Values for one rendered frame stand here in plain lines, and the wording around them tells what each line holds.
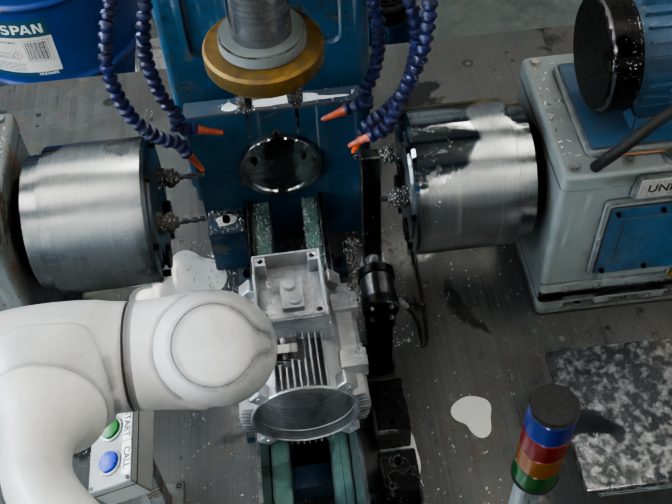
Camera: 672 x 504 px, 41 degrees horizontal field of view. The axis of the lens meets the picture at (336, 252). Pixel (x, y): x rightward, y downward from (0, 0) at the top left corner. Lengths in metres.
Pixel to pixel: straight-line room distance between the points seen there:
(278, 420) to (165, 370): 0.64
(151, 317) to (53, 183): 0.70
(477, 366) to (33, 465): 1.02
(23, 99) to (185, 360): 1.52
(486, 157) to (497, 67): 0.72
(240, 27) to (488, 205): 0.48
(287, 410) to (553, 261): 0.52
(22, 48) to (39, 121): 0.85
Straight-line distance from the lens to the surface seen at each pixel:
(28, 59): 3.00
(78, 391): 0.79
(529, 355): 1.64
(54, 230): 1.46
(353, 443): 1.40
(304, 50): 1.34
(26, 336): 0.82
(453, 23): 3.57
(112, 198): 1.44
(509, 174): 1.45
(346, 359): 1.30
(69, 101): 2.18
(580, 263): 1.61
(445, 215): 1.45
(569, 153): 1.45
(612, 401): 1.48
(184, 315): 0.76
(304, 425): 1.40
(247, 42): 1.32
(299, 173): 1.64
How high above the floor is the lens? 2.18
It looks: 52 degrees down
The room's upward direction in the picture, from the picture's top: 4 degrees counter-clockwise
